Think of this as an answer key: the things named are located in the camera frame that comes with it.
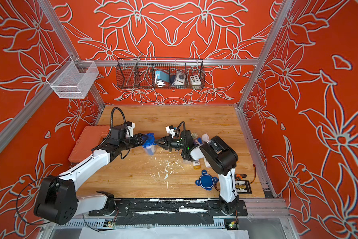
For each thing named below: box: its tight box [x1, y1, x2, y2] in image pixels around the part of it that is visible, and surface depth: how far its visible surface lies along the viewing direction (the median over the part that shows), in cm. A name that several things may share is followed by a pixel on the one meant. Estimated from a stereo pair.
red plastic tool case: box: [68, 125, 111, 163], surface depth 97 cm
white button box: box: [189, 74, 202, 86], surface depth 96 cm
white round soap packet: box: [201, 132, 210, 142], surface depth 102 cm
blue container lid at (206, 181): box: [194, 169, 220, 191], surface depth 83 cm
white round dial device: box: [171, 70, 186, 86], surface depth 93 cm
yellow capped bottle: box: [192, 159, 202, 170], surface depth 88 cm
